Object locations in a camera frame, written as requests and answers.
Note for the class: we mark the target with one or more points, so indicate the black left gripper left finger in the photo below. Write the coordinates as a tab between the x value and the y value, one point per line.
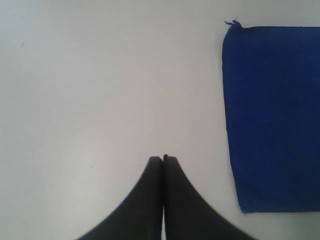
140	215

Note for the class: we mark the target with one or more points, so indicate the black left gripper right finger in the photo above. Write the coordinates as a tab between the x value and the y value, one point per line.
187	216

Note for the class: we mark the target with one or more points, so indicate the blue towel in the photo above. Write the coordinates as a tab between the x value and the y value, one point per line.
271	88

